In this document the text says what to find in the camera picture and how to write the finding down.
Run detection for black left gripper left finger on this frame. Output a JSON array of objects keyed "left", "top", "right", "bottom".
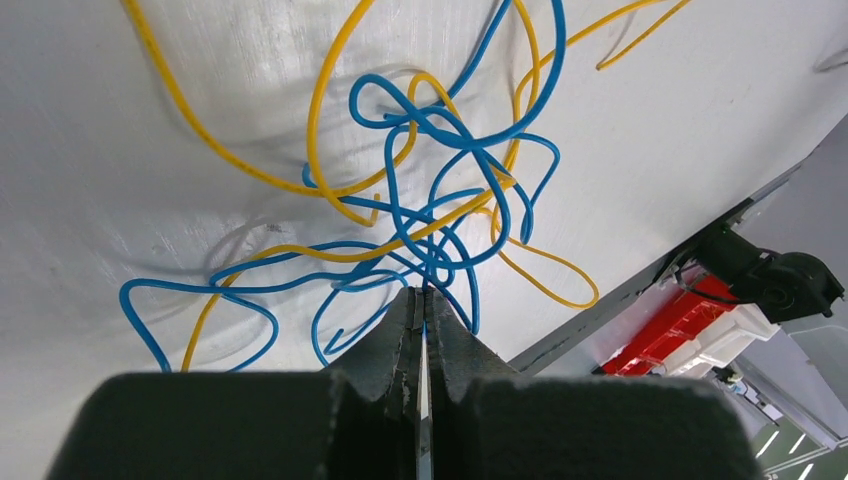
[{"left": 48, "top": 287, "right": 422, "bottom": 479}]

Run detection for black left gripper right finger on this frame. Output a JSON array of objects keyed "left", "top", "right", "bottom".
[{"left": 423, "top": 289, "right": 762, "bottom": 479}]

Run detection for yellow cables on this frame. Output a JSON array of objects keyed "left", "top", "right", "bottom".
[{"left": 122, "top": 0, "right": 694, "bottom": 374}]

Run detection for blue cables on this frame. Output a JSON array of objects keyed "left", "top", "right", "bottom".
[{"left": 119, "top": 0, "right": 568, "bottom": 374}]

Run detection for red plastic bin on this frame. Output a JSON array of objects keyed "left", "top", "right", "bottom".
[{"left": 592, "top": 274, "right": 736, "bottom": 376}]

